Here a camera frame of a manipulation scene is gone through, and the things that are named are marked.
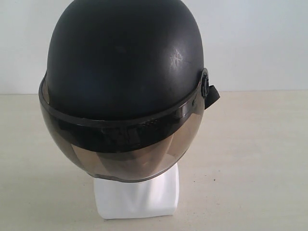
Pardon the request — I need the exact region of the black helmet with visor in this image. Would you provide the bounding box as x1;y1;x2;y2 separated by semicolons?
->
38;0;219;183

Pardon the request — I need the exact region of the white mannequin head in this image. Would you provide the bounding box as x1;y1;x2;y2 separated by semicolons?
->
93;164;180;219

